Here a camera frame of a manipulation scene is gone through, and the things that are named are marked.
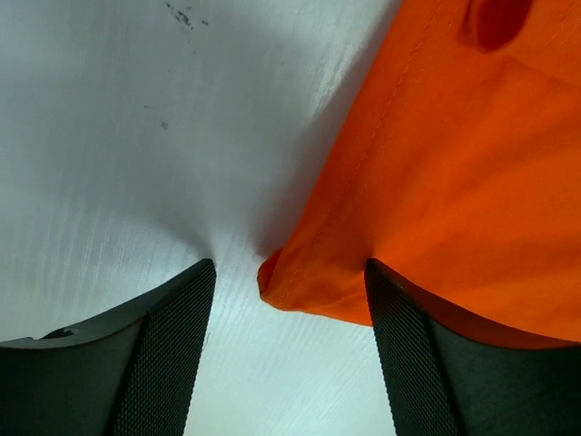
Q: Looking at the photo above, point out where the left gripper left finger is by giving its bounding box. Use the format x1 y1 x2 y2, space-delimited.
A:
1 259 216 435

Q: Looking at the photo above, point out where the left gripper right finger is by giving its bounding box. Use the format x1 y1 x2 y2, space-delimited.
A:
364 259 580 435

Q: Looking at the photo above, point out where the orange t shirt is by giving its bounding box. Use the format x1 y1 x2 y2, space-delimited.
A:
258 1 580 349

